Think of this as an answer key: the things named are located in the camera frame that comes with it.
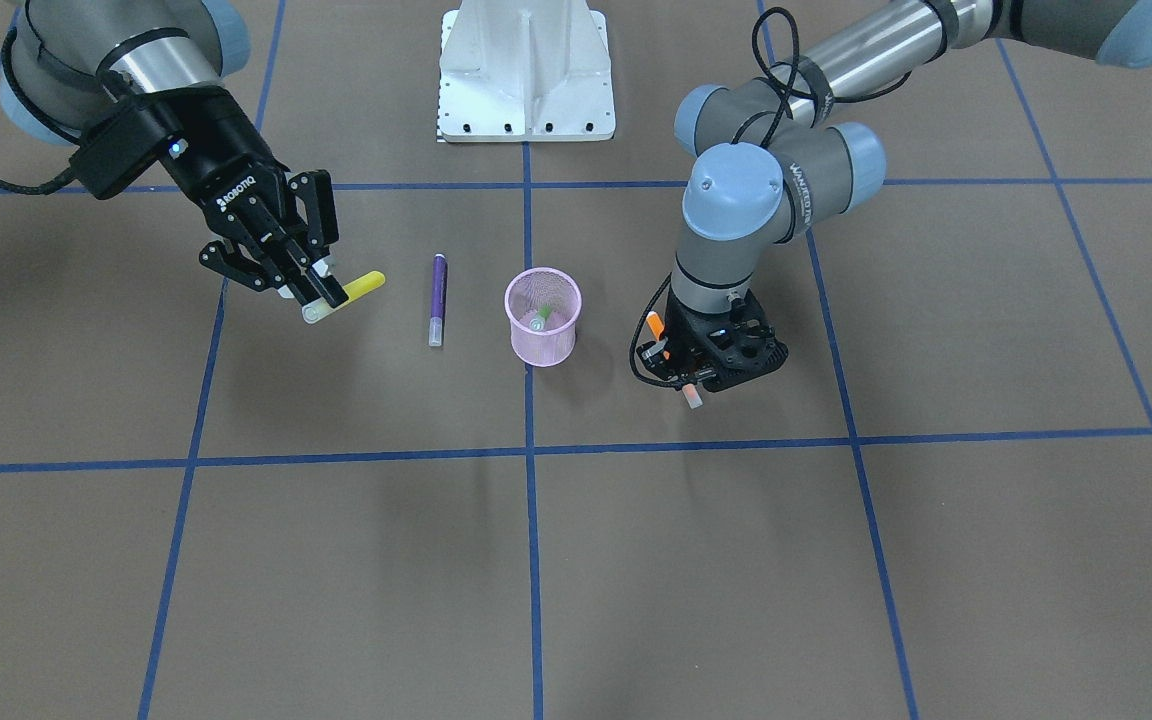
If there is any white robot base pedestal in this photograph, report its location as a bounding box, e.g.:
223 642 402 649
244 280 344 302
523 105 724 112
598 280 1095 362
435 1 617 143

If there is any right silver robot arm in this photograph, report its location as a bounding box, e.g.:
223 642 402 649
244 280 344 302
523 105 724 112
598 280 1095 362
3 1 348 309

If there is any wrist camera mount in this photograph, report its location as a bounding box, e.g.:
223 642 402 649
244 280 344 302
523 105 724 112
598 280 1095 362
631 338 681 388
68 96 183 200

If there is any purple marker pen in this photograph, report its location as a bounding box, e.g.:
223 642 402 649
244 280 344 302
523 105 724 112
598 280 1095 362
429 252 449 348

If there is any orange highlighter pen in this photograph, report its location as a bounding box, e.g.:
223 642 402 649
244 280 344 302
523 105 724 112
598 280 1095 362
646 310 703 409

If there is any green highlighter pen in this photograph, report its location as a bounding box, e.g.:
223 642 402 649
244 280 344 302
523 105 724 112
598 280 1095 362
526 305 554 333

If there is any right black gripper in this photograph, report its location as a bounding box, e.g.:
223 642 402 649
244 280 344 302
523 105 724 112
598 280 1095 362
141 88 344 306

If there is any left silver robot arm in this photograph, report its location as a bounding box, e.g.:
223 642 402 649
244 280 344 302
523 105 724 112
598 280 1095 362
630 1 1152 406

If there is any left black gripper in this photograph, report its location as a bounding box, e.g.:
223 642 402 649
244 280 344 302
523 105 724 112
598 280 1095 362
664 291 788 393

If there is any yellow highlighter pen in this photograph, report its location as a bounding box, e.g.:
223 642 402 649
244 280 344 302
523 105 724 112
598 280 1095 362
301 270 387 324

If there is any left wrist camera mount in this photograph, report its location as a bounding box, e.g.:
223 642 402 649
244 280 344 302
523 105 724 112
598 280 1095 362
631 338 681 388

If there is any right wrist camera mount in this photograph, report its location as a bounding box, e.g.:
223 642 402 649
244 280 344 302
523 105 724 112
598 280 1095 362
68 96 183 200

